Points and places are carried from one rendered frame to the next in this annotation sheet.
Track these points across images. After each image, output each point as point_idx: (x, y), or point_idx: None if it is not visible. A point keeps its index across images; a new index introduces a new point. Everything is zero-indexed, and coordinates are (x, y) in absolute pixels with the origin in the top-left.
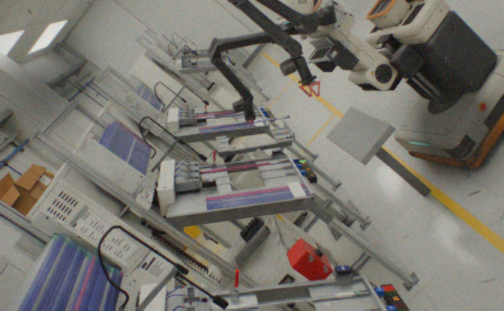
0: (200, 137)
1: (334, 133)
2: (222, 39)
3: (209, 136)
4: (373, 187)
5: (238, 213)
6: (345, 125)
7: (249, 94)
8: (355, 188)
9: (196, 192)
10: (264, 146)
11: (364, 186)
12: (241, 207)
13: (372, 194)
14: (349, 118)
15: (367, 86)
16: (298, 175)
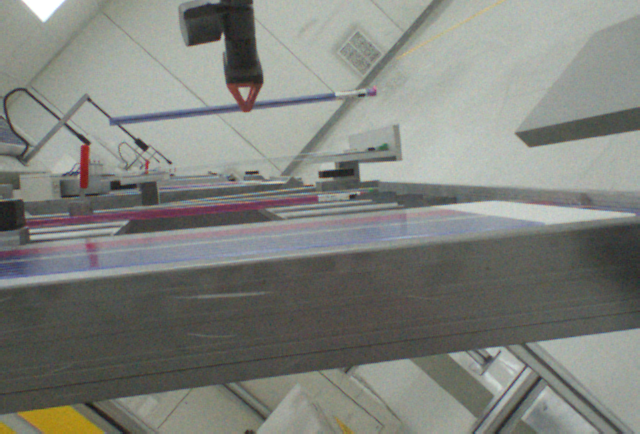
0: (104, 207)
1: (553, 107)
2: None
3: (131, 204)
4: (635, 347)
5: (55, 349)
6: (603, 65)
7: None
8: (558, 358)
9: None
10: (290, 192)
11: (590, 350)
12: (80, 285)
13: (638, 367)
14: (616, 45)
15: None
16: (475, 195)
